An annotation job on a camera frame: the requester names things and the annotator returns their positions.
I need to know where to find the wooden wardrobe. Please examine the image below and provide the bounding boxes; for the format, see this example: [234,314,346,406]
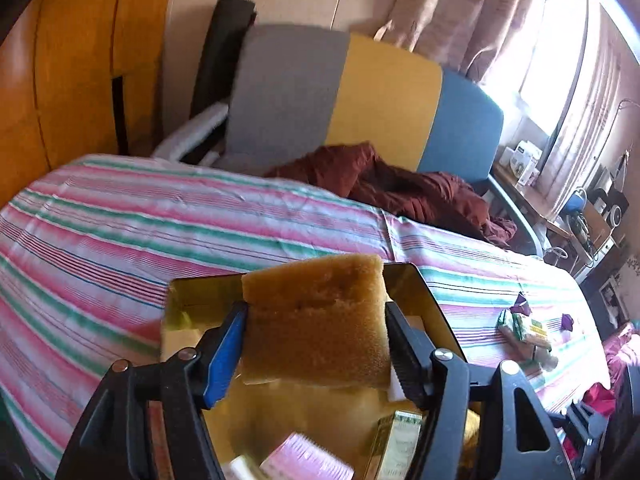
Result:
[0,0,176,211]

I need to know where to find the tan sponge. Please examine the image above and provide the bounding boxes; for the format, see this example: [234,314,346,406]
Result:
[241,254,392,390]

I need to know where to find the blue round object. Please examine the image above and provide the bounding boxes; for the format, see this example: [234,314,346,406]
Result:
[562,187,588,216]

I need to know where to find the gold metal tray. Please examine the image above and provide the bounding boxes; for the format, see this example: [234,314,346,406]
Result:
[160,262,483,480]

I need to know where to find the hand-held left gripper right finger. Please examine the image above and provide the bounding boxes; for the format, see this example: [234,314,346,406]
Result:
[384,301,576,480]

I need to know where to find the white appliance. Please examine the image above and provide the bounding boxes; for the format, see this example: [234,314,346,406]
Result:
[500,140,543,183]

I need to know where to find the black speaker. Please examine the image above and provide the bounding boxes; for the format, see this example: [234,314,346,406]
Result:
[592,167,631,226]

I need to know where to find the green and white box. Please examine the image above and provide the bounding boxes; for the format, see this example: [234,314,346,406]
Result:
[362,410,423,480]

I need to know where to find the beige patterned curtain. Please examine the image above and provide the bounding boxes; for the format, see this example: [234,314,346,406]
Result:
[372,0,551,86]
[545,5,640,211]

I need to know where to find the maroon jacket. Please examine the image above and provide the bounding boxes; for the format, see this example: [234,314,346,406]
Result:
[262,142,518,248]

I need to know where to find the grey yellow blue sofa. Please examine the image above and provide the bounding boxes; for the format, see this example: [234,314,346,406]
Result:
[220,24,546,261]

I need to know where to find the window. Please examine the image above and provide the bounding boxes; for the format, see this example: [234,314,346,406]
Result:
[517,0,591,136]

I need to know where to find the red cloth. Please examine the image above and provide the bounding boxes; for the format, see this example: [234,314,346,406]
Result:
[575,325,640,421]

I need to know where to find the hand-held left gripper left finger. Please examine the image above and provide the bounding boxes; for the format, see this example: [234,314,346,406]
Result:
[55,302,251,480]

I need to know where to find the green packet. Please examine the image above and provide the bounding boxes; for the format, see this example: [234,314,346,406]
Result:
[497,310,526,341]

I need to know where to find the black chair back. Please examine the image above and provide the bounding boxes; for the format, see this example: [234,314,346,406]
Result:
[191,0,257,121]

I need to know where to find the white armrest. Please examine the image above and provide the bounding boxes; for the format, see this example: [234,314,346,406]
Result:
[151,104,230,162]

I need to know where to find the wooden desk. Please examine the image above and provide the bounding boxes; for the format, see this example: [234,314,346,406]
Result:
[492,160,631,281]

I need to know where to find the pink packet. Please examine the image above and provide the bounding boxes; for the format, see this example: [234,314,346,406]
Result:
[260,432,356,480]

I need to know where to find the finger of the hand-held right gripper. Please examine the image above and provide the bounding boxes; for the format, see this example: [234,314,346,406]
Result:
[550,404,617,467]

